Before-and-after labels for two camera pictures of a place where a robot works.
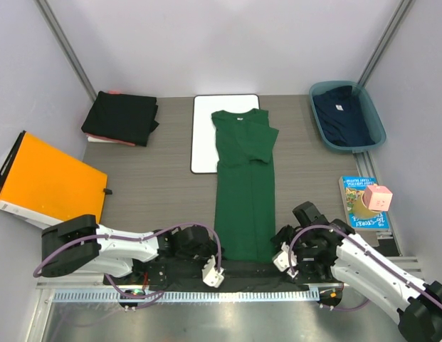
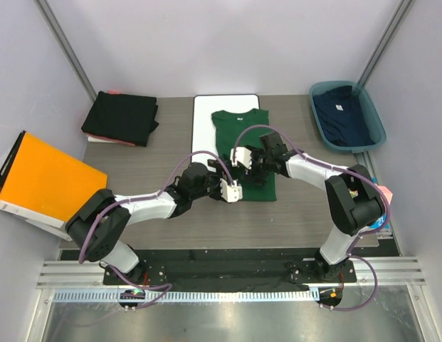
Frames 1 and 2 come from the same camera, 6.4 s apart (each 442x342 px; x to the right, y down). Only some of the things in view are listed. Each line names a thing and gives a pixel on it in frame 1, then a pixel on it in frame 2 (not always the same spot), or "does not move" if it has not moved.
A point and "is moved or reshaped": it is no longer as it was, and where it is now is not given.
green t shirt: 245,198 is moved or reshaped
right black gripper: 283,236 → 250,174
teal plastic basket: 345,117 does not move
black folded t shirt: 128,117 does not move
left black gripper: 213,251 → 218,174
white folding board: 203,138 does not move
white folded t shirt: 101,139 does not move
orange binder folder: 45,186 does not move
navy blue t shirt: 343,117 does not move
